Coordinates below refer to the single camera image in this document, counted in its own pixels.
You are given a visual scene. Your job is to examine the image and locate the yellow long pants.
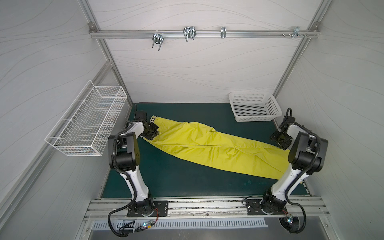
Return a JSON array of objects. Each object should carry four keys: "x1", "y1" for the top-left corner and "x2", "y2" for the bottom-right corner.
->
[{"x1": 148, "y1": 116, "x2": 289, "y2": 180}]

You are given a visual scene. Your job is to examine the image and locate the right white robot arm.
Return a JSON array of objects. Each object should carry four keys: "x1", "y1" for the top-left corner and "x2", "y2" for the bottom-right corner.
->
[{"x1": 260, "y1": 116, "x2": 329, "y2": 215}]

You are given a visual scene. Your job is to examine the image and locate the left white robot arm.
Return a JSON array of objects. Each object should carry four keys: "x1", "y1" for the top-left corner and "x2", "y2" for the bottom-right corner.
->
[{"x1": 108, "y1": 111, "x2": 159, "y2": 217}]

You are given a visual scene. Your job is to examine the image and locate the green table mat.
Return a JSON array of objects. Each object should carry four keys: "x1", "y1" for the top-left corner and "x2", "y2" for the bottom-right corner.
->
[{"x1": 101, "y1": 102, "x2": 310, "y2": 199}]

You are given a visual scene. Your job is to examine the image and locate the white plastic perforated basket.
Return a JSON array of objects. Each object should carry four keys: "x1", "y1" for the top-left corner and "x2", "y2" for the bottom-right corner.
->
[{"x1": 229, "y1": 92, "x2": 283, "y2": 122}]

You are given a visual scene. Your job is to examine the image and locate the metal u-bolt clamp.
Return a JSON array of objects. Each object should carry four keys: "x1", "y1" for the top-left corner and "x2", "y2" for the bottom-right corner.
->
[
  {"x1": 152, "y1": 33, "x2": 164, "y2": 51},
  {"x1": 183, "y1": 27, "x2": 197, "y2": 42}
]

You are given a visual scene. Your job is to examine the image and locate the white slotted vent strip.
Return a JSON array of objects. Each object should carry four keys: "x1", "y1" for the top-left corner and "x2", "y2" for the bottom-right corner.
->
[{"x1": 92, "y1": 218, "x2": 269, "y2": 231}]

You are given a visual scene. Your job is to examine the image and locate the white wire wall basket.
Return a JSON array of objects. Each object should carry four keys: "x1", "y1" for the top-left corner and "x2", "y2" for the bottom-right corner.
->
[{"x1": 45, "y1": 81, "x2": 127, "y2": 157}]

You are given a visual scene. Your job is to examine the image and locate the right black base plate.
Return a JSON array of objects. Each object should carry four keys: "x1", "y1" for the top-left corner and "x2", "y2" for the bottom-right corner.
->
[{"x1": 242, "y1": 199, "x2": 287, "y2": 216}]

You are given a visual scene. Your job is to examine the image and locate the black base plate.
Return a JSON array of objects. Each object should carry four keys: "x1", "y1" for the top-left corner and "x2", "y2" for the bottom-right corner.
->
[
  {"x1": 127, "y1": 200, "x2": 169, "y2": 218},
  {"x1": 242, "y1": 199, "x2": 287, "y2": 216}
]

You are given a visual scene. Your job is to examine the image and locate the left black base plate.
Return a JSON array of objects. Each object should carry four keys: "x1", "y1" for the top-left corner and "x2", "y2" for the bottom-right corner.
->
[{"x1": 127, "y1": 200, "x2": 169, "y2": 218}]

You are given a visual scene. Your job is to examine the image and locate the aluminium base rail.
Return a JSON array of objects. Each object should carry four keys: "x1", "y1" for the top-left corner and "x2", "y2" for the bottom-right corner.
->
[{"x1": 84, "y1": 196, "x2": 331, "y2": 221}]

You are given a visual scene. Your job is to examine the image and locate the horizontal aluminium top rail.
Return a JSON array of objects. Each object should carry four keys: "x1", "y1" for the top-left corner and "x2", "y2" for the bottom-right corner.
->
[{"x1": 90, "y1": 29, "x2": 320, "y2": 39}]

